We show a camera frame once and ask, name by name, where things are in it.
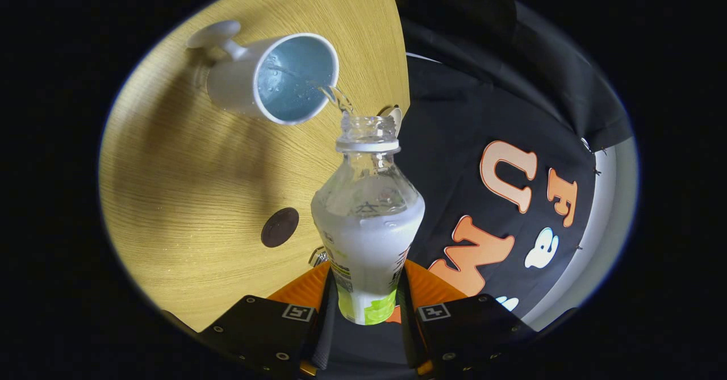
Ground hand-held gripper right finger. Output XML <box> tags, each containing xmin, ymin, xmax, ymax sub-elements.
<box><xmin>396</xmin><ymin>258</ymin><xmax>538</xmax><ymax>379</ymax></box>

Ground dark brown round coaster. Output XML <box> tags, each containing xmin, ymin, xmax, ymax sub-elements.
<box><xmin>261</xmin><ymin>207</ymin><xmax>300</xmax><ymax>249</ymax></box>

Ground wooden table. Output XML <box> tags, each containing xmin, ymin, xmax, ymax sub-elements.
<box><xmin>98</xmin><ymin>0</ymin><xmax>411</xmax><ymax>333</ymax></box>

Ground clear juice bottle green label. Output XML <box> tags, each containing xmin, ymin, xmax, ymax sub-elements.
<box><xmin>310</xmin><ymin>114</ymin><xmax>426</xmax><ymax>326</ymax></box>

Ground white cup blue inside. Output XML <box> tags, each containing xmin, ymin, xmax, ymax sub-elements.
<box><xmin>187</xmin><ymin>20</ymin><xmax>340</xmax><ymax>126</ymax></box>

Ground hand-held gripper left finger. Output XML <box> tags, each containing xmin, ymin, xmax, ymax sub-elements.
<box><xmin>198</xmin><ymin>260</ymin><xmax>337</xmax><ymax>380</ymax></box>

